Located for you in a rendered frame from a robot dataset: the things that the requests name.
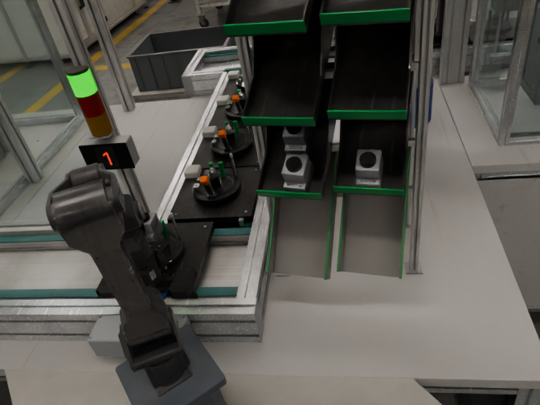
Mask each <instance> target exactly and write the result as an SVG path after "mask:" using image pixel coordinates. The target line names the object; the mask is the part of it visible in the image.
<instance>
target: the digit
mask: <svg viewBox="0 0 540 405"><path fill-rule="evenodd" d="M93 149H94V151H95V154H96V156H97V158H98V161H99V163H103V164H104V167H105V169H106V168H119V167H120V166H119V163H118V161H117V158H116V156H115V153H114V152H113V148H112V146H106V147H95V148H93Z"/></svg>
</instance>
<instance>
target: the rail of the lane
mask: <svg viewBox="0 0 540 405"><path fill-rule="evenodd" d="M171 297H172V298H166V299H165V300H164V301H165V303H166V305H167V307H170V306H171V308H172V310H173V311H174V315H187V316H188V319H189V321H190V324H191V327H192V329H193V331H194V333H195V334H196V336H197V337H198V339H199V340H200V342H262V338H263V332H264V323H263V319H262V316H261V312H260V306H259V302H258V299H257V298H256V297H251V298H198V295H197V293H196V292H193V293H191V296H190V297H173V296H172V294H171ZM120 308H121V307H120V306H119V304H118V303H117V300H116V299H55V300H0V340H15V341H87V340H88V337H89V335H90V333H91V332H92V329H93V327H94V325H95V324H96V321H97V319H98V317H99V316H100V315H120Z"/></svg>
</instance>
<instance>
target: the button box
mask: <svg viewBox="0 0 540 405"><path fill-rule="evenodd" d="M174 316H175V318H176V321H177V323H178V327H179V329H180V328H181V327H183V326H184V325H189V326H190V327H191V324H190V321H189V319H188V316H187V315H174ZM120 324H121V317H120V315H100V316H99V317H98V319H97V321H96V324H95V325H94V327H93V329H92V332H91V333H90V335H89V337H88V343H89V345H90V346H91V347H92V349H93V351H94V352H95V354H96V356H98V357H125V355H124V352H123V349H122V347H121V343H120V340H119V337H118V334H119V332H120ZM191 328H192V327H191Z"/></svg>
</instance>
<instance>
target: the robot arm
mask: <svg viewBox="0 0 540 405"><path fill-rule="evenodd" d="M46 214H47V219H48V222H49V223H50V225H51V228H52V229H53V231H54V232H59V233H60V235H61V236H62V237H63V239H64V240H65V242H66V243H67V245H68V246H69V247H70V248H74V249H76V250H79V251H82V252H85V253H88V254H89V255H90V256H91V257H92V259H93V260H94V262H95V264H96V266H97V267H98V269H99V271H100V273H101V275H102V276H103V277H104V279H103V280H102V281H101V283H100V286H99V294H100V295H101V297H102V298H114V297H115V298H116V300H117V303H118V304H119V306H120V307H121V308H120V317H121V324H120V332H119V334H118V337H119V340H120V343H121V347H122V349H123V352H124V355H125V358H126V360H127V362H128V363H129V365H130V368H131V370H132V371H133V372H136V371H138V370H140V369H144V372H145V374H146V375H147V377H148V379H149V381H150V383H151V385H152V386H153V388H154V390H155V392H156V394H157V396H158V397H161V396H163V395H164V394H165V393H167V392H169V391H171V390H172V389H174V388H175V387H176V386H178V385H179V384H181V383H183V382H184V381H186V380H187V379H188V378H190V377H191V376H192V375H193V373H192V371H191V369H190V368H189V366H188V365H190V359H188V357H187V355H186V352H185V348H184V345H183V341H182V335H181V331H180V329H179V327H178V323H177V321H176V318H175V316H174V311H173V310H172V308H171V306H170V307H167V305H166V303H165V301H164V300H165V298H166V295H167V293H168V290H170V291H171V294H172V296H173V297H190V296H191V293H192V291H193V288H194V284H195V281H196V278H197V275H198V273H197V271H196V270H195V269H194V268H177V269H176V272H175V274H174V276H173V277H170V276H168V275H169V273H168V272H162V271H165V270H166V269H167V266H166V261H167V260H168V259H169V258H170V257H171V251H170V244H169V242H168V241H153V242H149V243H148V241H147V238H146V237H145V225H144V221H143V219H145V212H144V210H143V209H142V207H141V205H140V203H139V202H138V201H135V202H134V200H133V197H132V196H131V195H130V194H123V193H122V191H121V188H120V185H119V183H118V181H117V177H116V175H115V174H114V173H113V172H110V171H107V170H106V169H105V167H104V164H103V163H100V164H98V163H94V164H91V165H88V166H83V167H80V168H77V169H74V170H70V172H69V173H67V174H65V179H64V180H63V181H62V182H61V183H60V184H59V185H58V186H57V187H55V188H54V189H53V190H52V191H51V192H50V193H49V194H48V197H47V203H46ZM173 329H174V330H173Z"/></svg>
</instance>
